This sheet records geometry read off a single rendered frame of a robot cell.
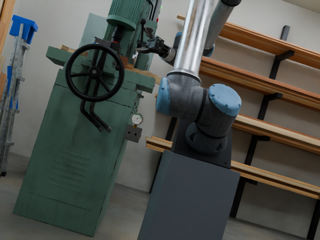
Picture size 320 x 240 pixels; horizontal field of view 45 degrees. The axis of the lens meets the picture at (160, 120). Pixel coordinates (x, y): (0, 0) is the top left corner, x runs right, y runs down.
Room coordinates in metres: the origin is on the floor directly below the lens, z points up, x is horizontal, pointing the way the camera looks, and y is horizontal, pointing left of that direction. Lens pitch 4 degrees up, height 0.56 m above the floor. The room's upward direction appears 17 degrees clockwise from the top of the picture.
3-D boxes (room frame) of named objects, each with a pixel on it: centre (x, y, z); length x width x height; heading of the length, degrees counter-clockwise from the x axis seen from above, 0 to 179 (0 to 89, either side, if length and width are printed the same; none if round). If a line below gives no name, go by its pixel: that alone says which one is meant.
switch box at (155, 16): (2.54, 0.25, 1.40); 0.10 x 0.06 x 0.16; 1
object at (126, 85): (2.16, 0.38, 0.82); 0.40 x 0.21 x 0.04; 91
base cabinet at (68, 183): (2.34, 0.38, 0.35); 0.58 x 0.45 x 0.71; 1
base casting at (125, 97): (2.34, 0.38, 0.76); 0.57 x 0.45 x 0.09; 1
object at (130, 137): (2.08, 0.11, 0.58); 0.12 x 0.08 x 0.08; 1
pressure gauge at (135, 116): (2.01, 0.12, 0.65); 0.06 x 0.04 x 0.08; 91
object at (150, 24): (2.44, 0.23, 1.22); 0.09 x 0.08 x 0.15; 1
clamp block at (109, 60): (2.03, 0.39, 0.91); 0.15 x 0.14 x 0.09; 91
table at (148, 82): (2.11, 0.39, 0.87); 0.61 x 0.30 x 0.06; 91
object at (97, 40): (2.02, 0.38, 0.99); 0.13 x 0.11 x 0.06; 91
